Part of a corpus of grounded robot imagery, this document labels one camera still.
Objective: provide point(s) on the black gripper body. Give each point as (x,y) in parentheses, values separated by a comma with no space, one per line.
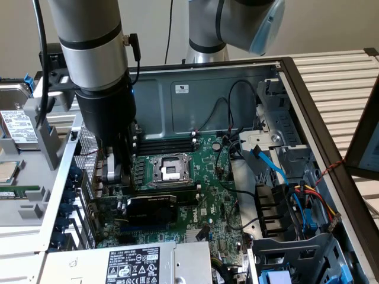
(106,112)

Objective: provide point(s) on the black-shrouded graphics card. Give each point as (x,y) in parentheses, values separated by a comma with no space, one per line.
(151,210)

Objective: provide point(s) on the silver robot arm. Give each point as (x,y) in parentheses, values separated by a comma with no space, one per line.
(89,44)

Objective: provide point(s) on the RAM slot with white latches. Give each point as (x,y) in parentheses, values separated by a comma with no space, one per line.
(197,196)
(165,145)
(154,190)
(165,138)

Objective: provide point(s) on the silver CPU socket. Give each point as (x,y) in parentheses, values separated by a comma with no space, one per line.
(170,170)

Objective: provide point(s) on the grey printed parts rack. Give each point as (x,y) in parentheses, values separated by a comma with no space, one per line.
(44,154)

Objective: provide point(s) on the blue expansion slot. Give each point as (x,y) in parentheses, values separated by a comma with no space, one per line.
(142,228)

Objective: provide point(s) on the short black expansion slot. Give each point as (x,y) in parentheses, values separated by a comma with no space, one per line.
(124,239)

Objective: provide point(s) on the black plastic box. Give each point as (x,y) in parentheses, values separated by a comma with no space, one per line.
(53,54)

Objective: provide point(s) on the blue disk carrier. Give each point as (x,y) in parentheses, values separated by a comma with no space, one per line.
(29,85)

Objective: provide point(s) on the green motherboard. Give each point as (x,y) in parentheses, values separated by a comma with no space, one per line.
(213,189)

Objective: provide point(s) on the silver hard disk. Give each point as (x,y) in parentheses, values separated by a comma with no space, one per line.
(14,124)

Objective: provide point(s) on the silver coin battery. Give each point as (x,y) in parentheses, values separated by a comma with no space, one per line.
(217,146)

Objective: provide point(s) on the silver chipset heat sink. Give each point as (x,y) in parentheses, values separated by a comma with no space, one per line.
(191,236)

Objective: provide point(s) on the open grey PC case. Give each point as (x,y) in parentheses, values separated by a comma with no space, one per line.
(207,100)

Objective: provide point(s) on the grey power supply unit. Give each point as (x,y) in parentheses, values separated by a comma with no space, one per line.
(89,266)

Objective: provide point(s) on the silver CPU chip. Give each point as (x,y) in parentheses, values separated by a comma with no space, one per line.
(7,173)

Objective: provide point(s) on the black plastic shroud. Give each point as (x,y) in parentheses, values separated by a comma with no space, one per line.
(272,207)

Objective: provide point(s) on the grey metal disk cage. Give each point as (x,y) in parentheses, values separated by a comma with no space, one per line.
(281,124)

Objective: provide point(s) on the grey disk bay blue tabs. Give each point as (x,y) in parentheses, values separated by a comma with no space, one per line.
(296,248)

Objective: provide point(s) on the black framed panel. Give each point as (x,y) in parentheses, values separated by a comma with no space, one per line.
(364,142)

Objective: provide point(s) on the black table end cap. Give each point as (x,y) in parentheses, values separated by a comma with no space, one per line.
(371,52)

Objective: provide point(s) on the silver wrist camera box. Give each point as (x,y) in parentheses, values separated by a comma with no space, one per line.
(62,100)

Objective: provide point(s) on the silver drive bracket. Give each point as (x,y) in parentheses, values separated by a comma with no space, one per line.
(263,139)

